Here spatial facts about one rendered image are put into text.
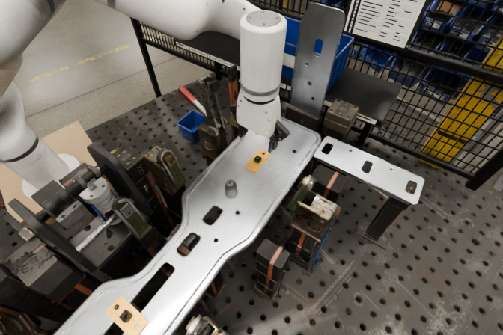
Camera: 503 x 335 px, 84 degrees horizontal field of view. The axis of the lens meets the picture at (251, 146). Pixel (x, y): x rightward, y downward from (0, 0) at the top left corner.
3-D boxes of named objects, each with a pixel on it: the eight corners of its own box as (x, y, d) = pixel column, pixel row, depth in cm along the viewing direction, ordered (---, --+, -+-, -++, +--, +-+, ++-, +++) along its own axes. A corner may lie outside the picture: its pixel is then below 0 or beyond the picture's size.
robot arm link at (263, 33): (241, 66, 62) (239, 92, 56) (240, 4, 52) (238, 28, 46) (279, 66, 62) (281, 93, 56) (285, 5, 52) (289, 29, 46)
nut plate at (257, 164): (254, 173, 77) (254, 171, 76) (243, 167, 78) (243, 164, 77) (271, 154, 81) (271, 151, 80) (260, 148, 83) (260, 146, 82)
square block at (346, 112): (325, 188, 109) (350, 121, 82) (307, 178, 112) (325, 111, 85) (334, 173, 113) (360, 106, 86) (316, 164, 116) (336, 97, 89)
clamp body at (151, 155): (187, 239, 96) (161, 178, 68) (164, 222, 100) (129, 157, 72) (205, 219, 101) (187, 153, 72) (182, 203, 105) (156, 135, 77)
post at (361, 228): (385, 250, 93) (427, 207, 71) (353, 232, 97) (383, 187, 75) (391, 234, 97) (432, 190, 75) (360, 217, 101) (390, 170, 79)
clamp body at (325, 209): (308, 279, 88) (333, 232, 61) (276, 257, 92) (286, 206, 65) (321, 255, 92) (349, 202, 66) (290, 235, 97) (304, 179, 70)
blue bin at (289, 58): (325, 93, 95) (334, 60, 85) (252, 64, 106) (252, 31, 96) (345, 70, 104) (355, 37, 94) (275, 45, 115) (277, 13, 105)
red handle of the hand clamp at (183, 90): (215, 131, 78) (175, 89, 77) (213, 133, 80) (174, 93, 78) (225, 122, 81) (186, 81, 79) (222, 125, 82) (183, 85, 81)
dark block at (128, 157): (168, 242, 95) (126, 170, 63) (154, 231, 97) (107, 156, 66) (179, 231, 97) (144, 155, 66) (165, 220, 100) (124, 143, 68)
